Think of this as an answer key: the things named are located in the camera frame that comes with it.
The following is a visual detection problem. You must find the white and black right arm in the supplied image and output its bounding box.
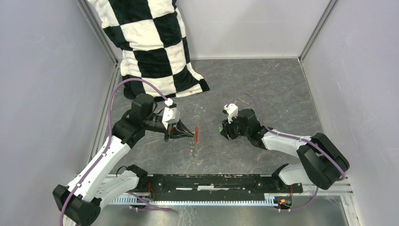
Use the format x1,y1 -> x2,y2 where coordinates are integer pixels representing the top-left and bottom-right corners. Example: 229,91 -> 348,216
220,104 -> 350,192

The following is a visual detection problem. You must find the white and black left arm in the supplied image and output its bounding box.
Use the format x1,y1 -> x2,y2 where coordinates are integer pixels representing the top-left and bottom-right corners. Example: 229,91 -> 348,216
53,94 -> 198,226

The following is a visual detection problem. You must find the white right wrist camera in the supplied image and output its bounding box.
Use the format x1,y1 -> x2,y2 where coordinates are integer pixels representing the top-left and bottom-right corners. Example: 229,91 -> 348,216
223,104 -> 239,124

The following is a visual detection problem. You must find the white slotted cable duct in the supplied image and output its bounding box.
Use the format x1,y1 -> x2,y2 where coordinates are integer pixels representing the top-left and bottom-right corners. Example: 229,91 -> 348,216
81,194 -> 281,207

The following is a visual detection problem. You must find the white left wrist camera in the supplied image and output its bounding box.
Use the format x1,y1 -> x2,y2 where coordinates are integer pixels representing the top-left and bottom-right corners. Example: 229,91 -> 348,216
162,98 -> 180,128

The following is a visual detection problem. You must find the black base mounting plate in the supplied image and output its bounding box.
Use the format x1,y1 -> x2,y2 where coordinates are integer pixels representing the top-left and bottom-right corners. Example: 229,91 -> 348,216
129,174 -> 303,201

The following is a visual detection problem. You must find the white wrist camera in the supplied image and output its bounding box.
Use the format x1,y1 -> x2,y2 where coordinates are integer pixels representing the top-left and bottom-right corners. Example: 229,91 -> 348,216
162,98 -> 180,128
223,104 -> 239,124

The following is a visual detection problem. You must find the black white checkered cloth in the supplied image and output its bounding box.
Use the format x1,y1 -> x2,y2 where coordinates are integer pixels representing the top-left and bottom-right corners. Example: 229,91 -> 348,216
90,0 -> 209,101

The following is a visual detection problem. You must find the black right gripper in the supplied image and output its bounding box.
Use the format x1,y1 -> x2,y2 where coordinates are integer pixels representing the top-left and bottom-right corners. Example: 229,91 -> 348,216
220,113 -> 250,141

